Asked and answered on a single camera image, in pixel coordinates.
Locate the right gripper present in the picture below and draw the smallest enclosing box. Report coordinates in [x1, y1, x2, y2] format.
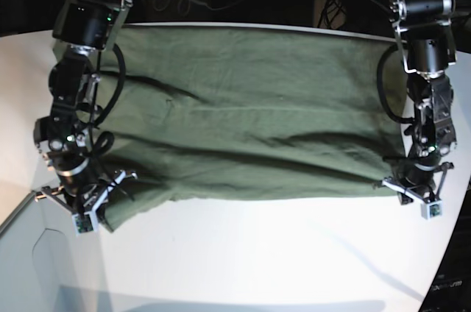
[33, 170, 138, 216]

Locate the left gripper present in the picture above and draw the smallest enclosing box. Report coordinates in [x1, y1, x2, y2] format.
[380, 160, 454, 205]

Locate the olive green t-shirt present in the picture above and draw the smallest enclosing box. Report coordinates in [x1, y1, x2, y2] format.
[101, 26, 404, 231]

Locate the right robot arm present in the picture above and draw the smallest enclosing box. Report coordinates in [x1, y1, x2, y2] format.
[33, 0, 133, 226]

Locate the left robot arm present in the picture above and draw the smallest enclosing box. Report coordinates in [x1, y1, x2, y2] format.
[370, 0, 470, 219]

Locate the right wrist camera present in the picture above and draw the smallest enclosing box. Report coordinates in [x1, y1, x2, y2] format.
[72, 212, 99, 235]

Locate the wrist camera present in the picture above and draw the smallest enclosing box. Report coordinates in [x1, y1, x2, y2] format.
[421, 200, 442, 220]
[72, 212, 99, 235]

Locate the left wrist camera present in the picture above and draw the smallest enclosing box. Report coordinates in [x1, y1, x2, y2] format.
[421, 200, 442, 220]

